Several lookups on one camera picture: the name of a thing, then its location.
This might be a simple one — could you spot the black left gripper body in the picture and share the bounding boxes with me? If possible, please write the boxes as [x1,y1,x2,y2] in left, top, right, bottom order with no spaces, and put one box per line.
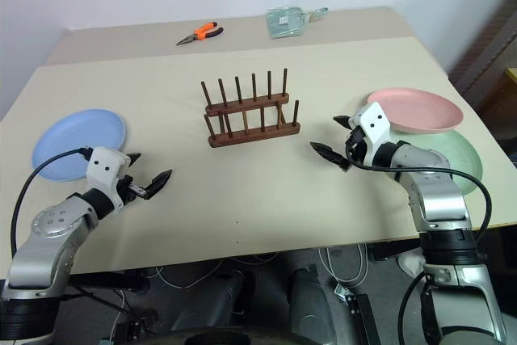
[116,175,149,206]

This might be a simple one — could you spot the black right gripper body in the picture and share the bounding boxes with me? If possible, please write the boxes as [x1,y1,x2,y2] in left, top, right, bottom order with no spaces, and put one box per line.
[343,126,367,165]

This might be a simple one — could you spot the wooden dish rack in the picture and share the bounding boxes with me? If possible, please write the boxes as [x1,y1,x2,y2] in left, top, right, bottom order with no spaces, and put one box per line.
[200,67,302,149]

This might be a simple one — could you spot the blue plate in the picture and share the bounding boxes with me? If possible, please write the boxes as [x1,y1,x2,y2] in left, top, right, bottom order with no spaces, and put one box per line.
[31,108,128,183]

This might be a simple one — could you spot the pink plate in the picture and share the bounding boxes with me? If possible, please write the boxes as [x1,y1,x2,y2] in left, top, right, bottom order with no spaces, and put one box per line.
[366,87,464,136]

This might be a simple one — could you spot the green plate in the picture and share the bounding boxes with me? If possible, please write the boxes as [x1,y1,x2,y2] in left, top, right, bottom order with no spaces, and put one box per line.
[393,128,484,197]

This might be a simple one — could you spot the green plastic packet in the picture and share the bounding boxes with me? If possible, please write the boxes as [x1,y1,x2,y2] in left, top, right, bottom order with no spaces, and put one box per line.
[265,6,310,41]

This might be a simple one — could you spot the dark grey rounded shape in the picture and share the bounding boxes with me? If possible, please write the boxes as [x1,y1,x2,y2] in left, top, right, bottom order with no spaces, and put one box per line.
[173,270,259,324]
[288,264,338,338]

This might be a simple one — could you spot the white rounded object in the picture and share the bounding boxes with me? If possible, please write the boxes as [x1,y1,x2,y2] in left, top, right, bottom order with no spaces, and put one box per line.
[397,250,426,286]

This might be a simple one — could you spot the dark brown furniture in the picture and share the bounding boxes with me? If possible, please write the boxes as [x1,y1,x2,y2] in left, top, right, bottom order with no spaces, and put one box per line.
[447,0,517,162]

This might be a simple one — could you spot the yellow wooden object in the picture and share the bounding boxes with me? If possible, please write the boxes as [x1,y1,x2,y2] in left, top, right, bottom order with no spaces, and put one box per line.
[503,68,517,100]

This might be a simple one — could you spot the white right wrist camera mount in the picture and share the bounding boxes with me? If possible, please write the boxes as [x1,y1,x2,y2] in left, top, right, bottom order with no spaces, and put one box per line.
[349,102,393,160]

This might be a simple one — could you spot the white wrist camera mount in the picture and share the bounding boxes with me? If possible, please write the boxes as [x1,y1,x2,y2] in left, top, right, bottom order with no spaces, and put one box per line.
[86,147,131,209]
[349,102,393,160]

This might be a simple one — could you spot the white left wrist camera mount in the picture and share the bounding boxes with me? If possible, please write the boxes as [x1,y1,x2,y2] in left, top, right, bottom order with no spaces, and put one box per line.
[86,147,131,209]

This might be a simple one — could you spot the white cable bundle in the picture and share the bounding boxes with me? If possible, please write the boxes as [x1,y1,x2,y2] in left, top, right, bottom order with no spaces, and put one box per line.
[153,264,205,290]
[317,244,369,286]

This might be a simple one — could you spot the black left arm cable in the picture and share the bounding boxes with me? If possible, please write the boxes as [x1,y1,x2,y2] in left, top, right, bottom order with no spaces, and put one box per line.
[9,145,93,259]

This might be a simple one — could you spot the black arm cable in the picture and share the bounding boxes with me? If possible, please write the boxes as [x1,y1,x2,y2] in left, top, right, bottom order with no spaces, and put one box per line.
[9,145,93,259]
[347,157,494,247]

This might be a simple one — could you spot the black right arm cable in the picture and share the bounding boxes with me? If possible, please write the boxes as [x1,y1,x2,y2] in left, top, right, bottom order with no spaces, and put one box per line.
[347,157,494,247]

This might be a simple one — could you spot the orange handled pliers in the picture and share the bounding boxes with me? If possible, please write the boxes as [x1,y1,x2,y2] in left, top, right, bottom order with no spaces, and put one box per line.
[174,21,225,47]

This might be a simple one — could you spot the black metal bracket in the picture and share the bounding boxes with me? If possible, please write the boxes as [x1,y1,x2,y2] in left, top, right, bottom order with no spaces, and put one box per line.
[334,283,373,345]

